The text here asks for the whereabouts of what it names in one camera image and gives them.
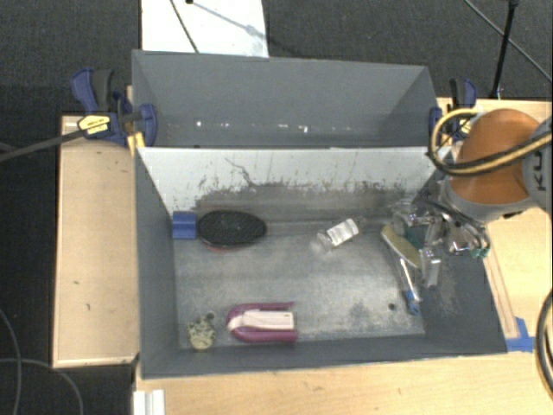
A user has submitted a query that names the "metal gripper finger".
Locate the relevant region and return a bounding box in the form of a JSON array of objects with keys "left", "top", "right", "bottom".
[{"left": 419, "top": 248, "right": 442, "bottom": 290}]

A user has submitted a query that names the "white and blue toothbrush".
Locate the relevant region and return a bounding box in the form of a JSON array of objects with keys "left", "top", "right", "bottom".
[{"left": 399, "top": 258, "right": 423, "bottom": 317}]

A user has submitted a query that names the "dark green block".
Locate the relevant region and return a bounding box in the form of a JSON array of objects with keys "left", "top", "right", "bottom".
[{"left": 404, "top": 225, "right": 429, "bottom": 250}]

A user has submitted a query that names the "yellow flat sponge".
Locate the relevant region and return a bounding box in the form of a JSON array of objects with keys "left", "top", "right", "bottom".
[{"left": 379, "top": 224, "right": 423, "bottom": 270}]

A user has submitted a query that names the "grey metal bin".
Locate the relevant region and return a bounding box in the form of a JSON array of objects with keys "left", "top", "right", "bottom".
[{"left": 130, "top": 48, "right": 509, "bottom": 380}]

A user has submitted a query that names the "purple and white curved toy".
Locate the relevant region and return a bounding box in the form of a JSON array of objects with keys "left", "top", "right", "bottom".
[{"left": 226, "top": 301, "right": 300, "bottom": 344}]

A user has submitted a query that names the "black oval brush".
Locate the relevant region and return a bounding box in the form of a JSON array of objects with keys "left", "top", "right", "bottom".
[{"left": 196, "top": 209, "right": 268, "bottom": 253}]

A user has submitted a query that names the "small yellow-green toy animal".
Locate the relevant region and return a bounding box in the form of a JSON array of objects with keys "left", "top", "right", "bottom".
[{"left": 186, "top": 311, "right": 217, "bottom": 352}]

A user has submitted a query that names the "blue block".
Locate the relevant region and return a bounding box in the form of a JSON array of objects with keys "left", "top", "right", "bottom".
[{"left": 171, "top": 210, "right": 199, "bottom": 240}]

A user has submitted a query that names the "pale wood board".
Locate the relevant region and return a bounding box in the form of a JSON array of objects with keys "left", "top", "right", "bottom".
[{"left": 51, "top": 111, "right": 142, "bottom": 369}]

